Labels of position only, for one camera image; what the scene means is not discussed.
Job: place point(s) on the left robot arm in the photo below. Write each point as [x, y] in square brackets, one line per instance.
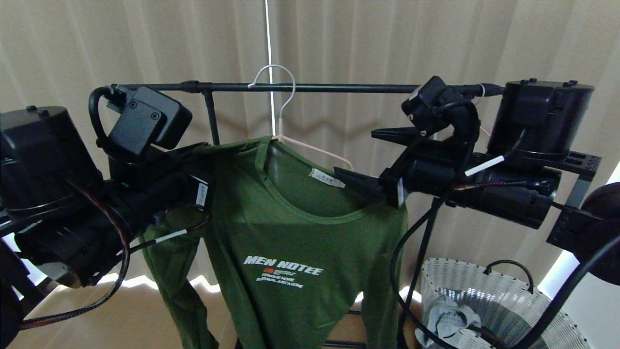
[43, 155]

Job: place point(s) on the beige curtain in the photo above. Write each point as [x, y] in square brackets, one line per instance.
[363, 39]

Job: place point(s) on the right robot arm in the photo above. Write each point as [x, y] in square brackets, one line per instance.
[537, 121]

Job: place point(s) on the black clothes rack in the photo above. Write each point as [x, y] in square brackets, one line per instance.
[339, 87]

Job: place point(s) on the pink clothes hanger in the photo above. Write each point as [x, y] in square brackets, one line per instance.
[486, 132]
[315, 151]

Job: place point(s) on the pale grey garment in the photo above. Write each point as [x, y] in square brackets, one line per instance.
[445, 320]

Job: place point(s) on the green long-sleeved shirt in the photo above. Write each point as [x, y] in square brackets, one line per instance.
[290, 232]

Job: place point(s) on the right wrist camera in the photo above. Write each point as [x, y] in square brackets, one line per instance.
[431, 99]

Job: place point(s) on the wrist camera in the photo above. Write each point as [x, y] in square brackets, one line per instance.
[431, 99]
[145, 121]

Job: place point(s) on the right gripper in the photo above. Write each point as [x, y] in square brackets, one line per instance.
[426, 174]

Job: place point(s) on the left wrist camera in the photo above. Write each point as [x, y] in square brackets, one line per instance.
[145, 121]

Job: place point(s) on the white laundry basket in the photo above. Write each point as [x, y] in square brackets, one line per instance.
[508, 295]

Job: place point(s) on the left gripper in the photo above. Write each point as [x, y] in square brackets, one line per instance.
[121, 213]

